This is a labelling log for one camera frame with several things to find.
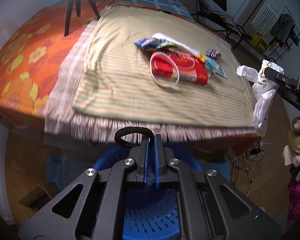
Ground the black hair tie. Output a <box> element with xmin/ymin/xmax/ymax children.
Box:
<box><xmin>114</xmin><ymin>126</ymin><xmax>155</xmax><ymax>149</ymax></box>

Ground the small grey printed sachet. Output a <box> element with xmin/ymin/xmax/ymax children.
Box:
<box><xmin>216</xmin><ymin>66</ymin><xmax>227</xmax><ymax>79</ymax></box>

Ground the dark candy bar wrapper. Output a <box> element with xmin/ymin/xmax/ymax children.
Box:
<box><xmin>206</xmin><ymin>49</ymin><xmax>222</xmax><ymax>60</ymax></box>

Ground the red cardboard medicine box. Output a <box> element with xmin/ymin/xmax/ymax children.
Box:
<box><xmin>150</xmin><ymin>50</ymin><xmax>209</xmax><ymax>85</ymax></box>

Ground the blue snack bag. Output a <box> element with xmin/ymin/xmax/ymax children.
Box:
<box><xmin>134</xmin><ymin>38</ymin><xmax>176</xmax><ymax>51</ymax></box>

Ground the blue plastic trash basket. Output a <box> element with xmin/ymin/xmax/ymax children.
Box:
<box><xmin>93</xmin><ymin>143</ymin><xmax>202</xmax><ymax>239</ymax></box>

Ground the black metal clothes rack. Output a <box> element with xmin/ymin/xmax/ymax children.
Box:
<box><xmin>241</xmin><ymin>0</ymin><xmax>300</xmax><ymax>62</ymax></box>

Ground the dark hanging jacket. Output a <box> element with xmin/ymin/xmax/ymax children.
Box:
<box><xmin>269</xmin><ymin>14</ymin><xmax>300</xmax><ymax>47</ymax></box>

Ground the yellow crate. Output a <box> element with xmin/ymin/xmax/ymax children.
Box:
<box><xmin>250</xmin><ymin>33</ymin><xmax>269</xmax><ymax>54</ymax></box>

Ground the brown plush toy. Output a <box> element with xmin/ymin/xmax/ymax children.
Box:
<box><xmin>282</xmin><ymin>116</ymin><xmax>300</xmax><ymax>167</ymax></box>

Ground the striped beige towel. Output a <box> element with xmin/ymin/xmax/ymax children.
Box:
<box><xmin>72</xmin><ymin>6</ymin><xmax>253</xmax><ymax>127</ymax></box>

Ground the white radiator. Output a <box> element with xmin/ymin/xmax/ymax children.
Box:
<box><xmin>250</xmin><ymin>0</ymin><xmax>285</xmax><ymax>36</ymax></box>

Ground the white colourful long wrapper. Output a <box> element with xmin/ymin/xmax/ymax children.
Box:
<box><xmin>152</xmin><ymin>33</ymin><xmax>220</xmax><ymax>73</ymax></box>

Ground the fringed pink woven blanket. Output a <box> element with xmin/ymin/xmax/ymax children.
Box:
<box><xmin>44</xmin><ymin>20</ymin><xmax>259</xmax><ymax>143</ymax></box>

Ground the black folding chair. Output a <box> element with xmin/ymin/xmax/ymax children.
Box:
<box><xmin>191</xmin><ymin>0</ymin><xmax>253</xmax><ymax>49</ymax></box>

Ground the cardboard box on floor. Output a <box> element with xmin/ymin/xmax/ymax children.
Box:
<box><xmin>18</xmin><ymin>182</ymin><xmax>60</xmax><ymax>214</ymax></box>

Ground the orange floral bed sheet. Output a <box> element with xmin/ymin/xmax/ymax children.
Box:
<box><xmin>0</xmin><ymin>1</ymin><xmax>94</xmax><ymax>133</ymax></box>

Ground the black tripod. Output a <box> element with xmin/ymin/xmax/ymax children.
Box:
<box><xmin>64</xmin><ymin>0</ymin><xmax>101</xmax><ymax>36</ymax></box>

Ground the floor cables and power strip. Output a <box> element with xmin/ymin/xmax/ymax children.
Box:
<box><xmin>226</xmin><ymin>139</ymin><xmax>273</xmax><ymax>198</ymax></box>

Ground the white plastic ring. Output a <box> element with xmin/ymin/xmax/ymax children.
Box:
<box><xmin>149</xmin><ymin>51</ymin><xmax>180</xmax><ymax>88</ymax></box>

